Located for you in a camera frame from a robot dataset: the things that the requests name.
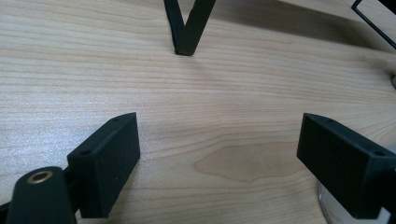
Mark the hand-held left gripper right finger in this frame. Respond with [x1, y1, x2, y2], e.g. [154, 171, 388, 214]
[296, 113, 396, 219]

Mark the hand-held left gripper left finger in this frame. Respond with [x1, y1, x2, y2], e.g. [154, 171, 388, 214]
[64, 112, 141, 218]

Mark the thin black wire frame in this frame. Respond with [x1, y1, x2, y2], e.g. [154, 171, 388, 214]
[350, 0, 396, 50]

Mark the clear round container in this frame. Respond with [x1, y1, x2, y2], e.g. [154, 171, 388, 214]
[317, 181, 392, 224]

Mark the black metal rack leg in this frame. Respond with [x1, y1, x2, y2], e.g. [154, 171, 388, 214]
[163, 0, 218, 57]

